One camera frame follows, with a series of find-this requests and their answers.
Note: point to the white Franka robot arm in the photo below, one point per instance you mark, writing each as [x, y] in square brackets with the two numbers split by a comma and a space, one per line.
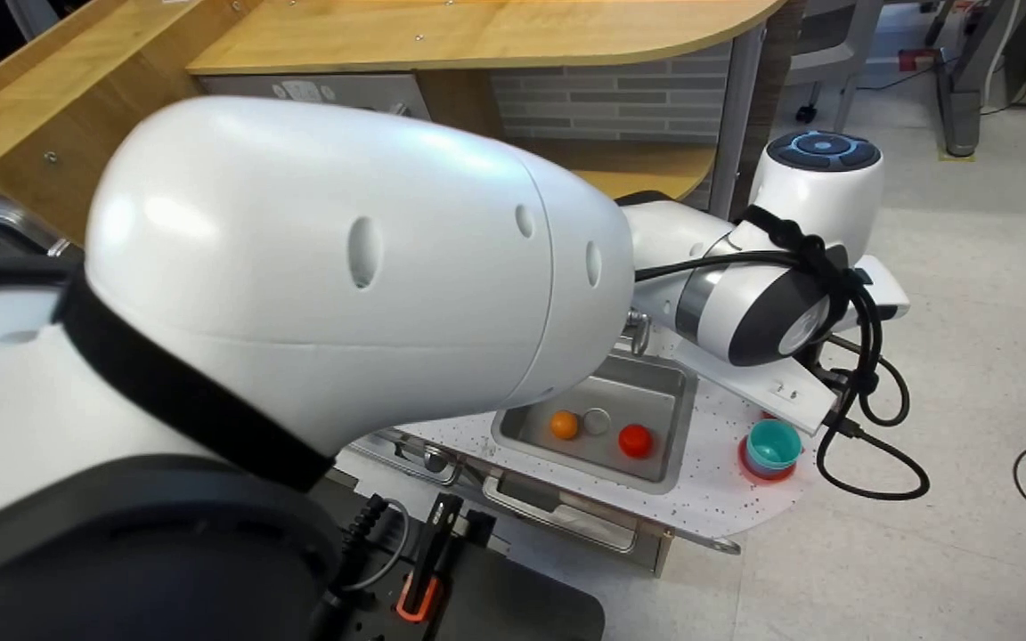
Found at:
[359, 236]

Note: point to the orange toy fruit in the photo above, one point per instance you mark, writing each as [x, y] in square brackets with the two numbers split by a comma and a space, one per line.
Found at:
[564, 426]

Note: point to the grey toy faucet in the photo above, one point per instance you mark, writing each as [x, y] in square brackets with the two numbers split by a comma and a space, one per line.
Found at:
[639, 335]

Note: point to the grey toy sink basin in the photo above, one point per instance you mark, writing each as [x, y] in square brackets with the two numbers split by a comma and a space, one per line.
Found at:
[657, 409]

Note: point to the red toy tomato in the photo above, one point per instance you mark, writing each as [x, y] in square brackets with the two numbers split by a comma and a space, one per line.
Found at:
[635, 441]

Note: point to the grey brick pattern panel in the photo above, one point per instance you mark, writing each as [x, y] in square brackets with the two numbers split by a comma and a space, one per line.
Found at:
[606, 100]

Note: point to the teal and pink cup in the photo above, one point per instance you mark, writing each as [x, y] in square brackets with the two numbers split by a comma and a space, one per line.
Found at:
[772, 450]

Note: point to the wooden desk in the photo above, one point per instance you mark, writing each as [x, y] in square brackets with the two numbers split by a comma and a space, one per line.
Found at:
[480, 30]

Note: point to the grey kitchen support post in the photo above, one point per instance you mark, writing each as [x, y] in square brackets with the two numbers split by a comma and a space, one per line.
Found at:
[734, 119]

